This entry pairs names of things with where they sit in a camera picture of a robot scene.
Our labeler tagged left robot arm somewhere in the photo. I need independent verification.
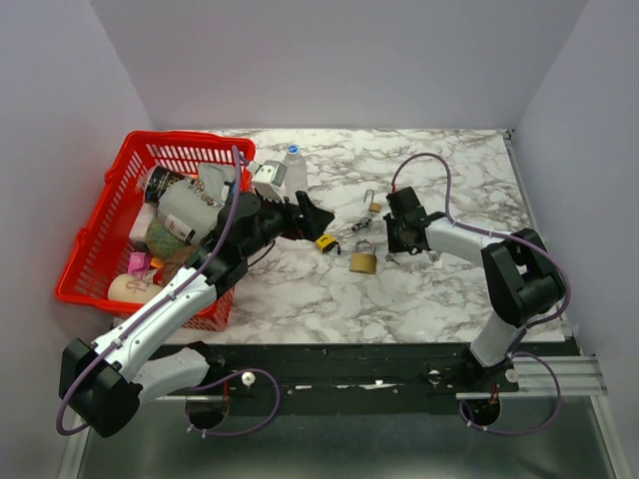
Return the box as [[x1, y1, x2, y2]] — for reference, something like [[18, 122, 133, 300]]
[[56, 192, 334, 437]]

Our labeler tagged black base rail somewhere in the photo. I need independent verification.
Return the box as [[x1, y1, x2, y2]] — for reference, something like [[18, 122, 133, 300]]
[[164, 341, 525, 418]]

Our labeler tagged pink small box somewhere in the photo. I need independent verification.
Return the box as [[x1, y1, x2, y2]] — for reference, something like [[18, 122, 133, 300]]
[[127, 251, 152, 277]]

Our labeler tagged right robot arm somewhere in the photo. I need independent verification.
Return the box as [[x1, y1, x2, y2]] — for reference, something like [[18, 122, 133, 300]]
[[383, 211, 570, 391]]

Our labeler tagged large brass padlock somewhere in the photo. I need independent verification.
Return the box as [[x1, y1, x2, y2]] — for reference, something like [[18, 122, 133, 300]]
[[348, 239, 377, 274]]

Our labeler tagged brown round object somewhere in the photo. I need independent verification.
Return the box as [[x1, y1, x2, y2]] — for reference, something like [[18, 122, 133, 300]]
[[162, 244, 199, 284]]

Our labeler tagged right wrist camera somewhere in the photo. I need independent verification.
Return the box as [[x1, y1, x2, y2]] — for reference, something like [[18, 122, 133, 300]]
[[386, 187, 421, 218]]

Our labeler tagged yellow black padlock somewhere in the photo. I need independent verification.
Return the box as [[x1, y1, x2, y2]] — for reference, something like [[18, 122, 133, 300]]
[[315, 234, 341, 255]]

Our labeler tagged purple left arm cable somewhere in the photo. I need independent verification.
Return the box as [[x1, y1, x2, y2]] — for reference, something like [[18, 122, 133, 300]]
[[53, 144, 256, 436]]

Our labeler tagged aluminium profile rail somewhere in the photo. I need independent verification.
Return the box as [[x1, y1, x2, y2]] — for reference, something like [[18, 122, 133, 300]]
[[445, 355, 608, 400]]

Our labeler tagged red plastic basket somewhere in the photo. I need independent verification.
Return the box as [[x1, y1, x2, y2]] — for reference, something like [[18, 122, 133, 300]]
[[55, 131, 256, 318]]

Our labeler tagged white small bottle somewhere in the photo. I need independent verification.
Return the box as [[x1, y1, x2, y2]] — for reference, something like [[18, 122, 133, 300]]
[[164, 215, 195, 242]]

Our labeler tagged small brass padlock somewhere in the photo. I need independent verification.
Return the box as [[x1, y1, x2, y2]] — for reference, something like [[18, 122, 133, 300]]
[[363, 189, 381, 216]]

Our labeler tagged green round sponge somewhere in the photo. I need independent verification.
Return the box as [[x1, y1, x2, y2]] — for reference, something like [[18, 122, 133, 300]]
[[146, 219, 187, 259]]

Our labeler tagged clear water bottle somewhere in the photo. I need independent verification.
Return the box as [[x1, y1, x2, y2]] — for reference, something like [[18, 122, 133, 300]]
[[284, 145, 309, 201]]

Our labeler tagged grey crumpled bag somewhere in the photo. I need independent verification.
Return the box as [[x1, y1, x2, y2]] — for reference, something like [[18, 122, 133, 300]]
[[157, 163, 236, 243]]

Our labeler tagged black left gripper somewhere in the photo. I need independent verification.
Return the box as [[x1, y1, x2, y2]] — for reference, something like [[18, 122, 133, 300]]
[[242, 189, 334, 259]]

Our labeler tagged panda keychain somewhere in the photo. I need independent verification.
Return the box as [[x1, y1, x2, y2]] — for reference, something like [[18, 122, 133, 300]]
[[351, 215, 373, 233]]

